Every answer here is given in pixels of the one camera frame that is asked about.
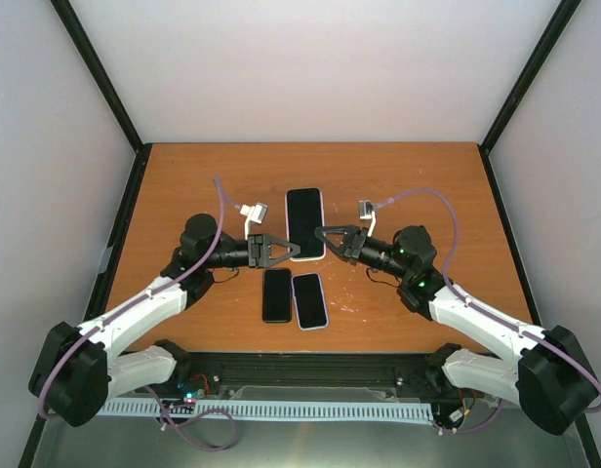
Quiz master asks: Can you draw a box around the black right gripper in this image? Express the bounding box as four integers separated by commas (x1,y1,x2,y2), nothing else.
314,225,410,280

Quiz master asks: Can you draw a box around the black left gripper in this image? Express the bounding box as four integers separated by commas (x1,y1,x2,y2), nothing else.
205,234,301,269

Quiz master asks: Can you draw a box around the cream phone case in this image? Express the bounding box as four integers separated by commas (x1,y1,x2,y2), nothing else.
284,187,328,263

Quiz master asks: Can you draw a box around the silver phone black screen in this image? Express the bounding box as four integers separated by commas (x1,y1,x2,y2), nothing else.
262,268,292,323

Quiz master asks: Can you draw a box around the light blue phone case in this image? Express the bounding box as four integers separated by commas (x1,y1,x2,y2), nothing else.
291,272,330,332

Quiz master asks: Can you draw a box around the black phone case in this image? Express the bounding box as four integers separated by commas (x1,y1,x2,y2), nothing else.
261,267,294,325

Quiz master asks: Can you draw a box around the teal phone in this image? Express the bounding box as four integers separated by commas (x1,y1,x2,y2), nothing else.
285,187,325,261

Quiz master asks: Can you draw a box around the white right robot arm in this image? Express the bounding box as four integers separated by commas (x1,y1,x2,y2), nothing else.
315,225,601,435

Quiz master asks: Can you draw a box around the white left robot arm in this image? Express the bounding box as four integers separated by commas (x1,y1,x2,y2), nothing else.
28,214,301,427

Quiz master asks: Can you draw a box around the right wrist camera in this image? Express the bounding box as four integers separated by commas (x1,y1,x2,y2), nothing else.
358,200,377,236

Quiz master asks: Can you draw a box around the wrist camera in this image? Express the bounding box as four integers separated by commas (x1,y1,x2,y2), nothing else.
240,203,268,238
358,200,377,236

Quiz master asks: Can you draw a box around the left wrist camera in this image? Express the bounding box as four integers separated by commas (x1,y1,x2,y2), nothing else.
240,203,268,238

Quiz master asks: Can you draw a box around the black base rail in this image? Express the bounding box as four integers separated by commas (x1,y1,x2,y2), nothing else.
51,351,573,406

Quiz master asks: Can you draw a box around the light blue cable duct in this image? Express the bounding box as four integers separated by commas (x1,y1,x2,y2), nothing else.
96,399,434,421

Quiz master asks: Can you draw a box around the black frame post left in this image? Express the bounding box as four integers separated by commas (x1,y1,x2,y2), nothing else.
50,0,146,153

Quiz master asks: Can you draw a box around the black frame post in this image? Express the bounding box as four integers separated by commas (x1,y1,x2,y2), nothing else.
50,0,146,153
479,0,583,152

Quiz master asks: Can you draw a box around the black frame post right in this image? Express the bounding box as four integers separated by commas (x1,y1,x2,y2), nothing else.
479,0,583,152

